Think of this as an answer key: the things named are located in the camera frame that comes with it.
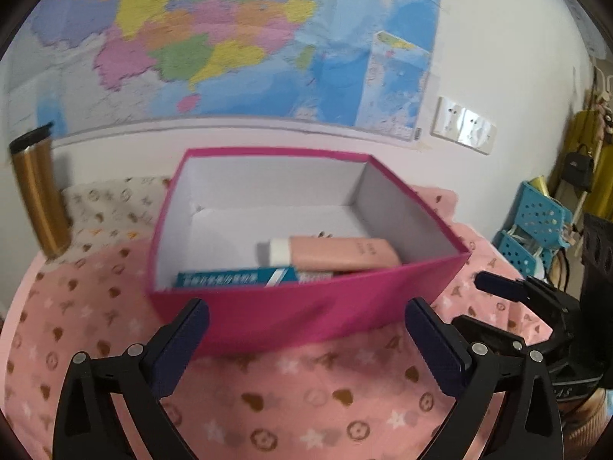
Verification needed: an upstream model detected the blue perforated storage rack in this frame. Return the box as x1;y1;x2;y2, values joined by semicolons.
498;179;573;274

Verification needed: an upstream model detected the teal white medicine box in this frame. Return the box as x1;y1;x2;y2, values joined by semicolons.
175;266;300;289

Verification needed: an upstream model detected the yellow hanging item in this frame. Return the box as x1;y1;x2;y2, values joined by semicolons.
558;110;613;216

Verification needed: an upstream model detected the pink cardboard box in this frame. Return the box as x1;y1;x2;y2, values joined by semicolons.
146;148;472;358

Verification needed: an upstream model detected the gold metal tumbler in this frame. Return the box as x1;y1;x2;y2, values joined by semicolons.
10;123;72;260

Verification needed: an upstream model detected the cream star printed cloth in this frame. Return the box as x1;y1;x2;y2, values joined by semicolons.
62;176;173;250

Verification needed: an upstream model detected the black handbag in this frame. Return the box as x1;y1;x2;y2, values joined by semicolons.
560;144;595;189

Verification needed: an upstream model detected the person's right forearm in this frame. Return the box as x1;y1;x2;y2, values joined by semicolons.
558;388;613;460

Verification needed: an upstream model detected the pink tube with white cap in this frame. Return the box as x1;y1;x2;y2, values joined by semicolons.
268;236;402;271

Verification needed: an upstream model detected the colourful wall map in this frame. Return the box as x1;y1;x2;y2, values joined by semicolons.
2;0;444;142

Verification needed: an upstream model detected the pink printed blanket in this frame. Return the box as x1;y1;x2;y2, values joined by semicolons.
0;184;556;460

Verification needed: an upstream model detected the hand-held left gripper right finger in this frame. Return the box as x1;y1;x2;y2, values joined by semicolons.
403;296;566;460

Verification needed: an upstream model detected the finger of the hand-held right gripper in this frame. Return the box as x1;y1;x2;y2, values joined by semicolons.
452;315;557;361
474;271;581;317

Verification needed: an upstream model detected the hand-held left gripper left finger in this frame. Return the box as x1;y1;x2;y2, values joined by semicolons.
52;297;211;460

